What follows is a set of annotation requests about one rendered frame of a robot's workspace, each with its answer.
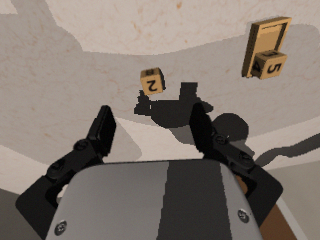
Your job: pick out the orange number cube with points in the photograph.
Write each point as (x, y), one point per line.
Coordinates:
(151, 81)
(268, 64)

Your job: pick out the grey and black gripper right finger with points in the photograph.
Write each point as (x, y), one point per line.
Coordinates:
(263, 189)

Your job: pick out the wooden tray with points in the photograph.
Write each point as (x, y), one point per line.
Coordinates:
(264, 35)

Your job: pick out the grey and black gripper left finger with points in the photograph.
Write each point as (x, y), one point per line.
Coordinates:
(38, 203)

